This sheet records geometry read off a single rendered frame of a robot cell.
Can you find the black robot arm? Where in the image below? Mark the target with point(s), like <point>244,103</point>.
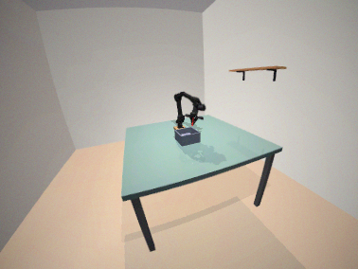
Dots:
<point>196,106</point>

